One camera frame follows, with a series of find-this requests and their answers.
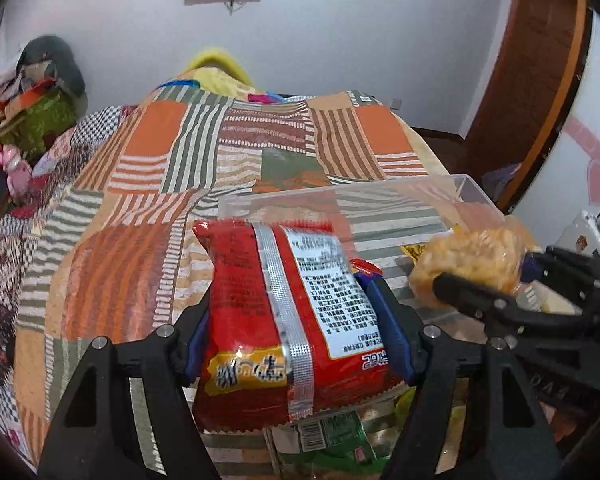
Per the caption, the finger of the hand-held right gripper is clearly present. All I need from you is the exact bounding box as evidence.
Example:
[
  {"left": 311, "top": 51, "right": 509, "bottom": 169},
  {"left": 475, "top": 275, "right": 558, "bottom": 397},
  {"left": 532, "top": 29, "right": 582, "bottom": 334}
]
[
  {"left": 521, "top": 246, "right": 600, "bottom": 306},
  {"left": 432, "top": 272, "right": 588, "bottom": 343}
]

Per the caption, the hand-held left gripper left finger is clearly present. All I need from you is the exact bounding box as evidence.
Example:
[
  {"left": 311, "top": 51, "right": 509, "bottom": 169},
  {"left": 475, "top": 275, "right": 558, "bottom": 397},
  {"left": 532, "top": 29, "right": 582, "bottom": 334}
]
[{"left": 37, "top": 290, "right": 222, "bottom": 480}]

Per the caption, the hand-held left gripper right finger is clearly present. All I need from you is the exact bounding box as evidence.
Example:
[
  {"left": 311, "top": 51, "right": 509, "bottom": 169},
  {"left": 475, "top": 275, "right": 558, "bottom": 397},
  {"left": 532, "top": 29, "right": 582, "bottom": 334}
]
[{"left": 354, "top": 272, "right": 564, "bottom": 480}]

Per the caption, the yellow snack bag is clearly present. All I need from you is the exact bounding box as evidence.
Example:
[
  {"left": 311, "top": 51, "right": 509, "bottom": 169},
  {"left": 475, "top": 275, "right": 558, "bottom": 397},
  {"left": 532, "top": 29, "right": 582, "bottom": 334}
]
[{"left": 409, "top": 227, "right": 541, "bottom": 311}]

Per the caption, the red snack packet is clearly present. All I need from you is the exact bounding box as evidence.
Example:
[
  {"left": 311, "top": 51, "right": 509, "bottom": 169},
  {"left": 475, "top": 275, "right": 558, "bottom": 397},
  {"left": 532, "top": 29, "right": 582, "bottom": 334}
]
[{"left": 191, "top": 218, "right": 411, "bottom": 435}]

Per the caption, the clear plastic container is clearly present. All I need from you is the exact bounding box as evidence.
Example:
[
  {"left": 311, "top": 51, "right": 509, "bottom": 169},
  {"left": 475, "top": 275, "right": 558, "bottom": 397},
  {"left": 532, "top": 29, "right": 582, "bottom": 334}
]
[{"left": 217, "top": 174, "right": 548, "bottom": 480}]

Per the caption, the white printed box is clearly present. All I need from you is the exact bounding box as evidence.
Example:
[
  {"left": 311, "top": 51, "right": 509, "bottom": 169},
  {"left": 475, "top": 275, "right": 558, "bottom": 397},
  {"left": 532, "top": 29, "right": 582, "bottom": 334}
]
[{"left": 554, "top": 206, "right": 600, "bottom": 257}]

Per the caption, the small red blue packet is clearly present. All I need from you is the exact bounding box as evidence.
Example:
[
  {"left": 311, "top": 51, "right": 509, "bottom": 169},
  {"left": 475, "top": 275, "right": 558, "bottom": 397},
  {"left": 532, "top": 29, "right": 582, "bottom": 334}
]
[{"left": 349, "top": 257, "right": 384, "bottom": 278}]

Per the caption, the yellow striped packet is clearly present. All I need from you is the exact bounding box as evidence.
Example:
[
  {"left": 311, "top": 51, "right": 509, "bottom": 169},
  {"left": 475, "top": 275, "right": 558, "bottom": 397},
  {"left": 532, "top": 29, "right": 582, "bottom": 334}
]
[{"left": 401, "top": 243, "right": 430, "bottom": 263}]

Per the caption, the purple cloth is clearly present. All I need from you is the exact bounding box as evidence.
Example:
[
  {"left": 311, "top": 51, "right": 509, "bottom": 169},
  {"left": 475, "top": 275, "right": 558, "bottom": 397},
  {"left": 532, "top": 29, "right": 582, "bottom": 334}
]
[{"left": 480, "top": 162, "right": 524, "bottom": 207}]

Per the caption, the green snack packet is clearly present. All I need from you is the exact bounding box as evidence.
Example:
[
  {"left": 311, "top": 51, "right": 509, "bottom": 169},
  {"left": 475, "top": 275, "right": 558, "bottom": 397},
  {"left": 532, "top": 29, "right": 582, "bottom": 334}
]
[{"left": 265, "top": 410, "right": 388, "bottom": 480}]

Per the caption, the striped patchwork blanket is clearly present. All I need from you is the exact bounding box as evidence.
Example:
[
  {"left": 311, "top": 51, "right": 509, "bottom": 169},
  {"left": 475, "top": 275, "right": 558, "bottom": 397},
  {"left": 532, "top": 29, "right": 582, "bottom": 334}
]
[{"left": 0, "top": 82, "right": 451, "bottom": 476}]

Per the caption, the pink plush toy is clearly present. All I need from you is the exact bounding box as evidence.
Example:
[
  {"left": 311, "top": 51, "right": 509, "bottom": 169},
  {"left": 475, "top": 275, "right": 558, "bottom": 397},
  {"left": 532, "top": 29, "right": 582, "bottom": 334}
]
[{"left": 0, "top": 145, "right": 34, "bottom": 202}]

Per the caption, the yellow pillow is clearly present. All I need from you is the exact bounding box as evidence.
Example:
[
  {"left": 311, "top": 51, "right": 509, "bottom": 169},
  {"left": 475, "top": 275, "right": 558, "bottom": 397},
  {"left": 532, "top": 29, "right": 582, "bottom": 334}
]
[{"left": 186, "top": 47, "right": 257, "bottom": 96}]

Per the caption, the pile of clothes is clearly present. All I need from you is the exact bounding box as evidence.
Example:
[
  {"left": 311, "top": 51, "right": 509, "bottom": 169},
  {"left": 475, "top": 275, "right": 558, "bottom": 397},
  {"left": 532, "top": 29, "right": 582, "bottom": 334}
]
[{"left": 0, "top": 35, "right": 88, "bottom": 161}]

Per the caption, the pink wall sticker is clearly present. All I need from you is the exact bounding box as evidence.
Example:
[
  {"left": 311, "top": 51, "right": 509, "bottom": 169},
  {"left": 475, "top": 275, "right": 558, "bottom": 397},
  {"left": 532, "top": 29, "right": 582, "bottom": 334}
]
[{"left": 564, "top": 115, "right": 600, "bottom": 207}]

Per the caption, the wooden door frame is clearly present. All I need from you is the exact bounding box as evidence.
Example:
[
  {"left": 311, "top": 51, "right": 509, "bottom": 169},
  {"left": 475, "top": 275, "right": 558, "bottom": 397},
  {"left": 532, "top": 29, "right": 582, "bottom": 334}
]
[{"left": 461, "top": 0, "right": 595, "bottom": 212}]

